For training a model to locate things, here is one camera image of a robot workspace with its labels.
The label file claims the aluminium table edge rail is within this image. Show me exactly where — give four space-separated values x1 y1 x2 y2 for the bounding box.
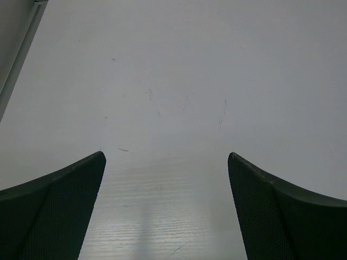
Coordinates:
1 1 48 116

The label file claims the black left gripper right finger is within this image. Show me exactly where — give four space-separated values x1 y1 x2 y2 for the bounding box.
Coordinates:
228 152 346 259

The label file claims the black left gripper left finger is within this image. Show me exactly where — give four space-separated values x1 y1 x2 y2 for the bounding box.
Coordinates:
1 151 106 259

